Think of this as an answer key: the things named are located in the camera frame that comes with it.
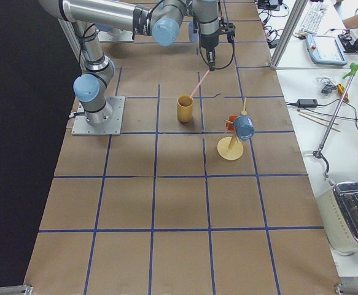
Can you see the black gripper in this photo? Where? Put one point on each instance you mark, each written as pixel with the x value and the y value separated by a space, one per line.
pixel 208 41

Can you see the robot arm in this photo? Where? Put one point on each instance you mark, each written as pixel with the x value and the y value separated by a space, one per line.
pixel 162 23
pixel 193 32

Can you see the bamboo chopstick holder cup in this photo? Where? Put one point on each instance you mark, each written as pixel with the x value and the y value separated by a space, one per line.
pixel 184 108

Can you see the red mug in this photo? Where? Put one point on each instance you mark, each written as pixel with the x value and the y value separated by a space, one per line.
pixel 229 123

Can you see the blue-grey mug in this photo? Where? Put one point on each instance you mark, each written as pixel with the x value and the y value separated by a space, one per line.
pixel 244 128

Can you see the wooden mug tree stand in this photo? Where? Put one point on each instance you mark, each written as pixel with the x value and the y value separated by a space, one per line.
pixel 230 148

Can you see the black power adapter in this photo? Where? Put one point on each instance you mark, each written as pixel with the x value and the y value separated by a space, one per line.
pixel 307 103

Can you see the wooden chopstick on desk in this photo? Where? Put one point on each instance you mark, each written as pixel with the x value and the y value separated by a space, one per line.
pixel 315 119

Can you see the teach pendant tablet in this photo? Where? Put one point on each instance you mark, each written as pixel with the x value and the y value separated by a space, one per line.
pixel 325 50

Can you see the white keyboard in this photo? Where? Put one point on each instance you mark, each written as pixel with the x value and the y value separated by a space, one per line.
pixel 313 18

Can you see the reacher grabber tool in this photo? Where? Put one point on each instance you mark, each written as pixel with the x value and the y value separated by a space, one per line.
pixel 318 152

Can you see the silver toaster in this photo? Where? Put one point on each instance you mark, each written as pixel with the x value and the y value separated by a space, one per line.
pixel 338 208

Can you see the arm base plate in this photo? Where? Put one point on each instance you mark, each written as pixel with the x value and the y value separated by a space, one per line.
pixel 108 121
pixel 115 36

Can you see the aluminium frame post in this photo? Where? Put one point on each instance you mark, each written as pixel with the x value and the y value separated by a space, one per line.
pixel 289 28

